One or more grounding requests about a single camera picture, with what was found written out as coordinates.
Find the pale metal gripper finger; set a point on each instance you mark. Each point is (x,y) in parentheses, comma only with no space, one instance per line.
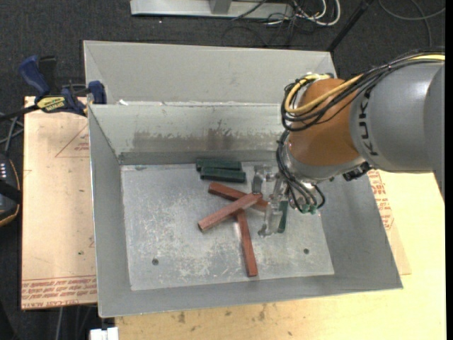
(258,182)
(272,214)

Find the dark green flat block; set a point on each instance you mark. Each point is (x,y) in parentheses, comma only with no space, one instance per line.
(223,175)
(219,164)
(283,218)

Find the red-brown flat block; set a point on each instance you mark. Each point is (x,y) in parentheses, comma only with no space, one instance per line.
(247,246)
(226,214)
(223,191)

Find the grey metal bin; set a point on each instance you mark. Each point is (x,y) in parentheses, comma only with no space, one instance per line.
(170,225)

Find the brown cardboard board red print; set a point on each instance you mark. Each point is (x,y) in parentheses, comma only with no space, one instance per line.
(56,207)

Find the black cylinder on white bracket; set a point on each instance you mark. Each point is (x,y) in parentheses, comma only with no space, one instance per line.
(355,173)

